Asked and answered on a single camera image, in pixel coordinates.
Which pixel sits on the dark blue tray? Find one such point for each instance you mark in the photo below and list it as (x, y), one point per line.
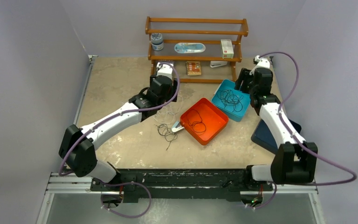
(263, 137)

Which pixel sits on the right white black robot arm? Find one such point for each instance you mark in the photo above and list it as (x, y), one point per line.
(295, 160)

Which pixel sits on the blue oval blister pack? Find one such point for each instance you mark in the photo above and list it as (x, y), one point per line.
(188, 47)

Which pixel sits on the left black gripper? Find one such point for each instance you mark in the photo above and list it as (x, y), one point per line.
(174, 86)

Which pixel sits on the orange tray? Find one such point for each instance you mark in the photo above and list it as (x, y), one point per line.
(204, 121)

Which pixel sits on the white red small box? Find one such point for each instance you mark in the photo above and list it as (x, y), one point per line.
(227, 50)

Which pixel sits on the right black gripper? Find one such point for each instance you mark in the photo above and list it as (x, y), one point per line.
(244, 76)

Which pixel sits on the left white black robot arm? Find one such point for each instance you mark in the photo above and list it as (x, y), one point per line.
(79, 144)

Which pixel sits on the light blue tray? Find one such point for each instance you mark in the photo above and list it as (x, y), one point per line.
(232, 102)

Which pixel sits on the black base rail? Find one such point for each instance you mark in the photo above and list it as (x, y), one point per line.
(233, 185)

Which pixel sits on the white blue jar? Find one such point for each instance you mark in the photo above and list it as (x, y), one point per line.
(157, 41)

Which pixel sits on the orange snack packet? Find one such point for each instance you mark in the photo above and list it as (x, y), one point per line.
(193, 68)

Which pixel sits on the wooden shelf rack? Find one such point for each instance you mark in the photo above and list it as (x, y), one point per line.
(196, 56)

